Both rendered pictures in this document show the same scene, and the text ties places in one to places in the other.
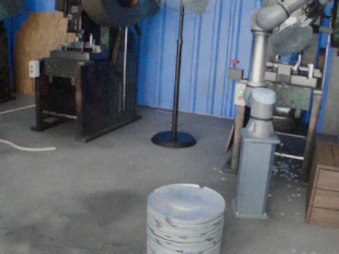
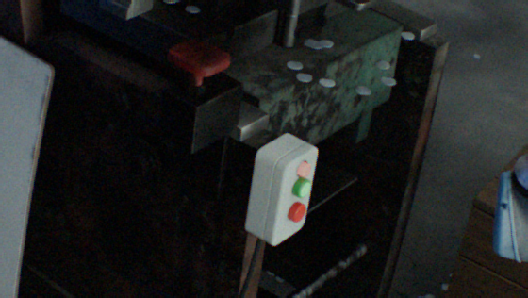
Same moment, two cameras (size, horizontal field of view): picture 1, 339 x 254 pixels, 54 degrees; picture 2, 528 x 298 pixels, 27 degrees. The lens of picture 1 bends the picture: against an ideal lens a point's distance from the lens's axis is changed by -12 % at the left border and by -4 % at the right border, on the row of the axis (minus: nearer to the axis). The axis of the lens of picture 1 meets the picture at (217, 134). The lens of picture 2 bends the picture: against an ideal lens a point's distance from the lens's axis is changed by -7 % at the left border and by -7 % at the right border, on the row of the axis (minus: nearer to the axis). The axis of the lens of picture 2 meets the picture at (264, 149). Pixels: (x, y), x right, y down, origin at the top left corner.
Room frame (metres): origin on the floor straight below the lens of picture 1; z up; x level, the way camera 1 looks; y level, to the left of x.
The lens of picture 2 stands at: (1.88, 1.11, 1.43)
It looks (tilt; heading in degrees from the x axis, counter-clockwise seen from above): 32 degrees down; 288
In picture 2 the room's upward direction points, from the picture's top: 9 degrees clockwise
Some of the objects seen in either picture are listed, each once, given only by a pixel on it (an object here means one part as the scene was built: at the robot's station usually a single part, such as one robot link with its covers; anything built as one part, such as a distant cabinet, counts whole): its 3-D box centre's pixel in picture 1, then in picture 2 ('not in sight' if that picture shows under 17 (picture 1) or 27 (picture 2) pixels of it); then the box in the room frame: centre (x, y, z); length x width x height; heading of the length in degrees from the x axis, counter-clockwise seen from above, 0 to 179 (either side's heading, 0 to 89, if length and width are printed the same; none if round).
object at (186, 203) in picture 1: (186, 201); not in sight; (1.19, 0.09, 0.33); 0.29 x 0.29 x 0.01
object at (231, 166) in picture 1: (249, 98); (37, 127); (2.72, -0.22, 0.45); 0.92 x 0.12 x 0.90; 165
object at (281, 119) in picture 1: (280, 119); not in sight; (2.52, -0.45, 0.36); 0.34 x 0.34 x 0.10
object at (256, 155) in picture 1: (254, 173); not in sight; (1.77, -0.22, 0.23); 0.19 x 0.19 x 0.45; 4
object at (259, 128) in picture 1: (260, 125); not in sight; (1.77, -0.22, 0.50); 0.15 x 0.15 x 0.10
